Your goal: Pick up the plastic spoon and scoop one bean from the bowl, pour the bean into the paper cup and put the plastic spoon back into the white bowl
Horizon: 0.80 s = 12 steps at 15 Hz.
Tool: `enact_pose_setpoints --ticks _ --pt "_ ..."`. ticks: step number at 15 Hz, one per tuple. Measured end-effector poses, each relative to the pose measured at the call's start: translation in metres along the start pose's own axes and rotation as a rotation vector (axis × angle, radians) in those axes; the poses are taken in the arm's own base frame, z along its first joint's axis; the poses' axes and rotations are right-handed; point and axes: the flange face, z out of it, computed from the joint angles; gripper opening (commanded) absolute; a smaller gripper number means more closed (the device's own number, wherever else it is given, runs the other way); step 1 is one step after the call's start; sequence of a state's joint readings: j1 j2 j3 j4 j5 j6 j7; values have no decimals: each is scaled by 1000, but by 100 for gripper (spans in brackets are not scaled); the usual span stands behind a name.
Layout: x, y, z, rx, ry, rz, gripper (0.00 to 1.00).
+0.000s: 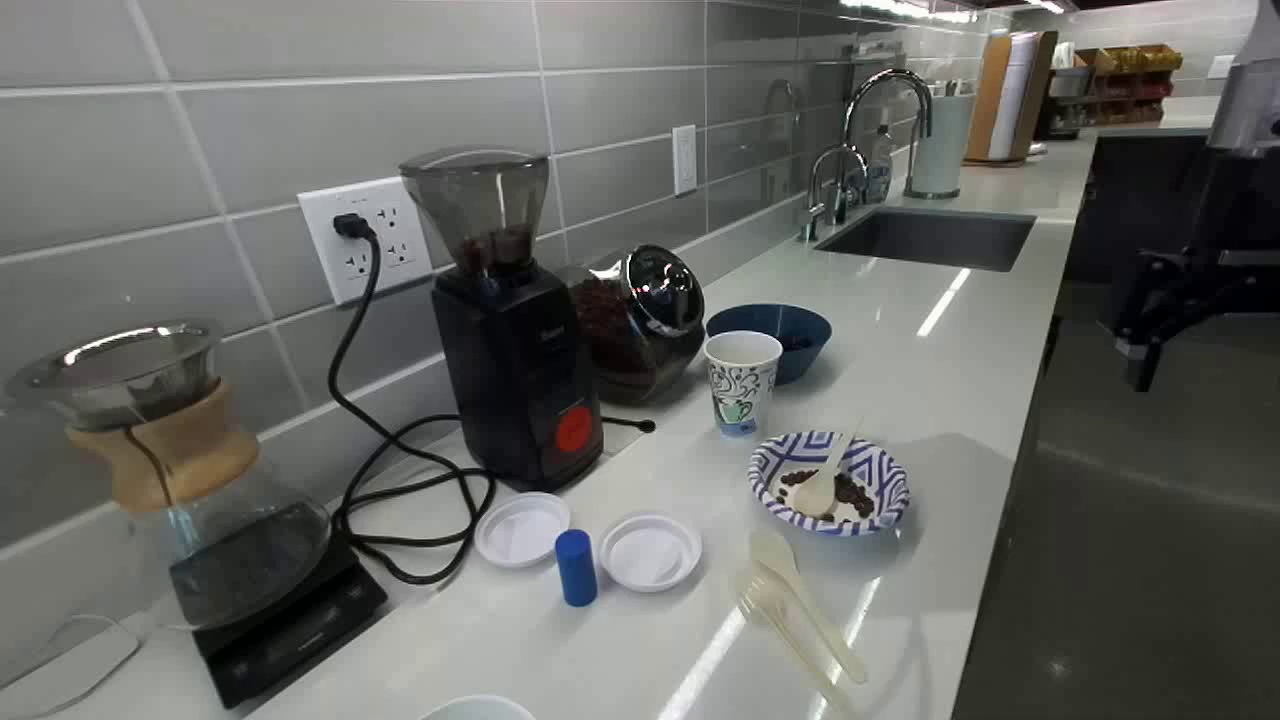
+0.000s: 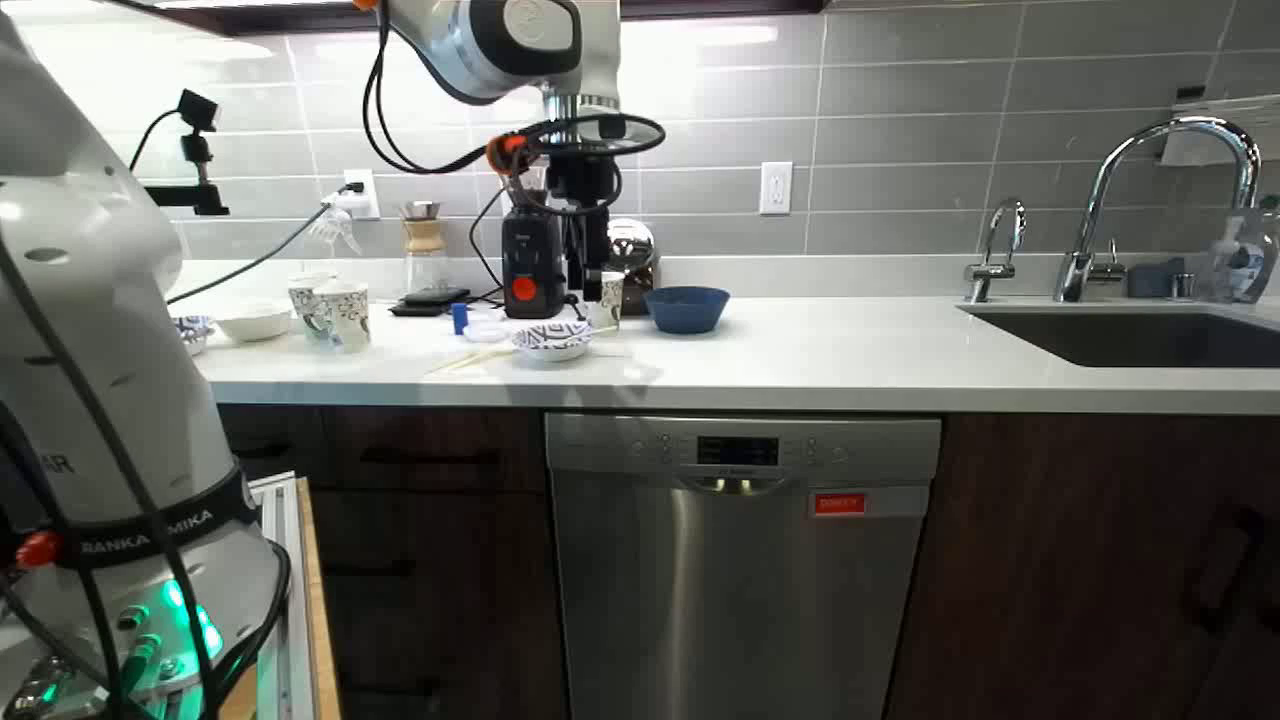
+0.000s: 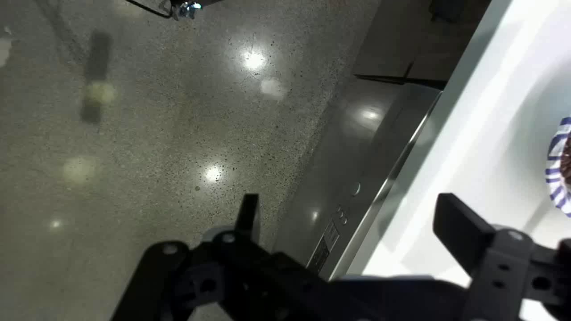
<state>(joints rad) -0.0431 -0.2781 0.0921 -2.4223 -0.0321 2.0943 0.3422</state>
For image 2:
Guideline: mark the small chrome tap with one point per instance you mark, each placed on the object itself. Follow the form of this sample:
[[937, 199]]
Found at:
[[997, 247]]

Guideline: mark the white paper cup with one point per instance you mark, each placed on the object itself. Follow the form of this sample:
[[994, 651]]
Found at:
[[610, 302]]

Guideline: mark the white wall outlet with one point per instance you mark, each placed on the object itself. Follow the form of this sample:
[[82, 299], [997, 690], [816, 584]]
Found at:
[[358, 192]]

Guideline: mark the patterned paper cup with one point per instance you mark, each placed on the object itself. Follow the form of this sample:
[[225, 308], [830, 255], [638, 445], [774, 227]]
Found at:
[[346, 315], [306, 306]]

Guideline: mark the kitchen sink basin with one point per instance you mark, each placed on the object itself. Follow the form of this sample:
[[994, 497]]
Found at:
[[1108, 336]]

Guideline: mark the clear soap dispenser bottle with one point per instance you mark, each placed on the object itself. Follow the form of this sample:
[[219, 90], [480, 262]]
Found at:
[[1237, 267]]

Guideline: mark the shiny metal kettle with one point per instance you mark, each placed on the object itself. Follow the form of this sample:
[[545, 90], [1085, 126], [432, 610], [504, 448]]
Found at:
[[635, 256]]

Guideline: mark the dark wood cabinet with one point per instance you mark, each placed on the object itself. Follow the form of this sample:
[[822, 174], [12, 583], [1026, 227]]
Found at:
[[1096, 570]]

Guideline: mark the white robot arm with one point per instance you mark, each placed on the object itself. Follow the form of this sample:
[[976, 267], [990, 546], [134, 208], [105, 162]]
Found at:
[[141, 579]]

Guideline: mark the stainless steel dishwasher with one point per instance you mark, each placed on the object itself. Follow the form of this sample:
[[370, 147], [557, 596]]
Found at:
[[732, 566]]

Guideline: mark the chrome kitchen faucet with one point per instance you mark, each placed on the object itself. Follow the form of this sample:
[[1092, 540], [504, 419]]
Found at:
[[1137, 199]]

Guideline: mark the white shallow dish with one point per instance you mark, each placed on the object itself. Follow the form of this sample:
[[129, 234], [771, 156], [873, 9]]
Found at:
[[252, 324]]

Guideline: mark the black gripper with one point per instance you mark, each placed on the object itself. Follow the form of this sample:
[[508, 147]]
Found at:
[[582, 189]]

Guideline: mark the glass jar with lid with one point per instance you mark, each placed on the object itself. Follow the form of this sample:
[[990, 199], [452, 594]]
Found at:
[[426, 249]]

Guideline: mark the black coffee grinder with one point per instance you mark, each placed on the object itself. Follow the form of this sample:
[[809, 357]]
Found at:
[[532, 262]]

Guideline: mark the white light switch plate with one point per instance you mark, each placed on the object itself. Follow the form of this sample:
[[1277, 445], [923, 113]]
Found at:
[[777, 185]]

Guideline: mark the dark blue bowl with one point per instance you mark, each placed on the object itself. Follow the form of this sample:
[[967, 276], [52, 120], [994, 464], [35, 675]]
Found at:
[[686, 308]]

